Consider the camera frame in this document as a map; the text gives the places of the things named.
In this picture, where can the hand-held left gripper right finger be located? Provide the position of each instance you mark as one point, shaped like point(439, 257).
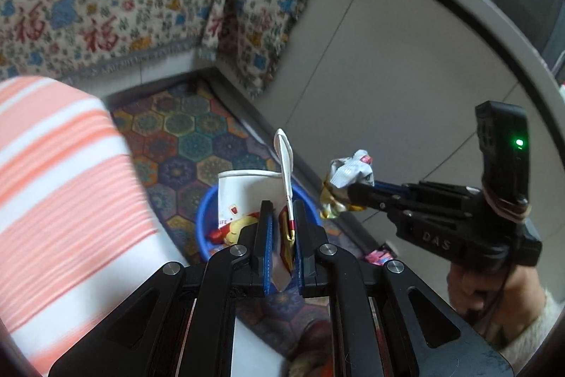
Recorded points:
point(302, 235)

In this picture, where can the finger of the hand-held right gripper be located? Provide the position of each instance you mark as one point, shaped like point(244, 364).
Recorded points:
point(397, 189)
point(370, 197)

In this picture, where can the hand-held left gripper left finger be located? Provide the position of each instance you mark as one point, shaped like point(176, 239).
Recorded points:
point(266, 235)

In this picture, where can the silver wrapper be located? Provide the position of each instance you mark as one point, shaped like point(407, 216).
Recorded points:
point(348, 171)

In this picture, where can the white paper cup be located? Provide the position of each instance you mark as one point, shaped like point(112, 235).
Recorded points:
point(242, 196)

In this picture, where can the blue plastic basket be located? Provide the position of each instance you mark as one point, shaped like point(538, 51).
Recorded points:
point(205, 218)

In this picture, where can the person's right forearm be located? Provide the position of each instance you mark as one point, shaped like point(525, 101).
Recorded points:
point(529, 328)

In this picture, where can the person's right hand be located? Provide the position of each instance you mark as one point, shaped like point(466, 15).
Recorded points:
point(481, 293)

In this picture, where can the pink wrapper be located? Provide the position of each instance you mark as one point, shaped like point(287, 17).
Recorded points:
point(378, 257)

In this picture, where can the colourful hexagon floor mat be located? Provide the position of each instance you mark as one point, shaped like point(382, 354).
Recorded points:
point(185, 138)

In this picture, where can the round table, striped cloth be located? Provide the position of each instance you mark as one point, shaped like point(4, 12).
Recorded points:
point(66, 182)

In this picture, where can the small printed cloth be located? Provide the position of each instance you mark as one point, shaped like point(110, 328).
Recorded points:
point(269, 6)

